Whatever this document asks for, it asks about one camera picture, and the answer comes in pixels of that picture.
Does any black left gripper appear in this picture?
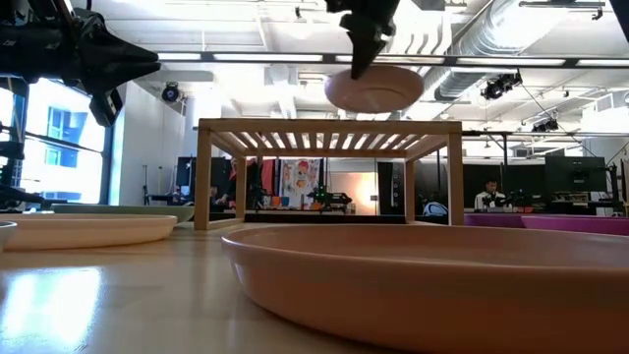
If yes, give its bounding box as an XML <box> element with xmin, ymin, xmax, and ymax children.
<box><xmin>0</xmin><ymin>22</ymin><xmax>162</xmax><ymax>96</ymax></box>

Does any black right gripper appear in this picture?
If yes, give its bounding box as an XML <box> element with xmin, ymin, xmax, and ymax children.
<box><xmin>323</xmin><ymin>0</ymin><xmax>402</xmax><ymax>81</ymax></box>

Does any small peach plate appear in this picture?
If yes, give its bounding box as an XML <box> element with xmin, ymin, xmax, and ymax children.
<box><xmin>323</xmin><ymin>64</ymin><xmax>426</xmax><ymax>115</ymax></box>

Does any pale green plate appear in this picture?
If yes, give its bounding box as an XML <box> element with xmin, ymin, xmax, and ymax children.
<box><xmin>50</xmin><ymin>203</ymin><xmax>196</xmax><ymax>224</ymax></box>

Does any cream plate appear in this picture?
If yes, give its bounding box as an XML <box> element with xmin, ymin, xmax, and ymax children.
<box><xmin>0</xmin><ymin>212</ymin><xmax>179</xmax><ymax>253</ymax></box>

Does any purple plate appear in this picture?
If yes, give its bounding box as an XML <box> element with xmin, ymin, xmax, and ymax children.
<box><xmin>463</xmin><ymin>211</ymin><xmax>629</xmax><ymax>229</ymax></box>
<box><xmin>520</xmin><ymin>214</ymin><xmax>629</xmax><ymax>237</ymax></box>

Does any wooden slatted shelf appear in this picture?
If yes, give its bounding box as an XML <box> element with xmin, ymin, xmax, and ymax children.
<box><xmin>193</xmin><ymin>117</ymin><xmax>465</xmax><ymax>232</ymax></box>

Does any long ceiling light bar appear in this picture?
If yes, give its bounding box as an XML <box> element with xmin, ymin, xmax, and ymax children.
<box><xmin>155</xmin><ymin>50</ymin><xmax>629</xmax><ymax>69</ymax></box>

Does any tall black panel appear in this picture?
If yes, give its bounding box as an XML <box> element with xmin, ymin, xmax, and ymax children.
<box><xmin>376</xmin><ymin>161</ymin><xmax>407</xmax><ymax>216</ymax></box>

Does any small robot with green lights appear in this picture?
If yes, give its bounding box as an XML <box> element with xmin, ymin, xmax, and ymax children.
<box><xmin>306</xmin><ymin>186</ymin><xmax>354</xmax><ymax>209</ymax></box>

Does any person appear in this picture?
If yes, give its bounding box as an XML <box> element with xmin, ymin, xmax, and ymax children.
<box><xmin>209</xmin><ymin>184</ymin><xmax>228</xmax><ymax>212</ymax></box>
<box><xmin>226</xmin><ymin>156</ymin><xmax>261</xmax><ymax>208</ymax></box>
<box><xmin>473</xmin><ymin>178</ymin><xmax>508</xmax><ymax>211</ymax></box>

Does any white and blue ball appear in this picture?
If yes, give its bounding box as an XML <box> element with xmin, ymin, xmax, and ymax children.
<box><xmin>423</xmin><ymin>201</ymin><xmax>450</xmax><ymax>218</ymax></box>

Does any white plate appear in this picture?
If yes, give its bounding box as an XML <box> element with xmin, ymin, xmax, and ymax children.
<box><xmin>0</xmin><ymin>220</ymin><xmax>19</xmax><ymax>254</ymax></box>

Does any black computer monitor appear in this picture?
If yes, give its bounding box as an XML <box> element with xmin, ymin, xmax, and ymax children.
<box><xmin>543</xmin><ymin>155</ymin><xmax>608</xmax><ymax>195</ymax></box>

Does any large orange plate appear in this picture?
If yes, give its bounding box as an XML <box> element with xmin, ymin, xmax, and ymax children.
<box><xmin>220</xmin><ymin>223</ymin><xmax>629</xmax><ymax>354</ymax></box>

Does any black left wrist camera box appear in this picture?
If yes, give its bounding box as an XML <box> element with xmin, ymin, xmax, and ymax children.
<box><xmin>88</xmin><ymin>89</ymin><xmax>125</xmax><ymax>129</ymax></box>

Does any silver ventilation duct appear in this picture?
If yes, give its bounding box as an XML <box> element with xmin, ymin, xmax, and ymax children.
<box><xmin>433</xmin><ymin>0</ymin><xmax>606</xmax><ymax>102</ymax></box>

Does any colourful wall poster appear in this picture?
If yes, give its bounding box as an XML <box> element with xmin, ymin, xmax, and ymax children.
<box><xmin>280</xmin><ymin>157</ymin><xmax>322</xmax><ymax>208</ymax></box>

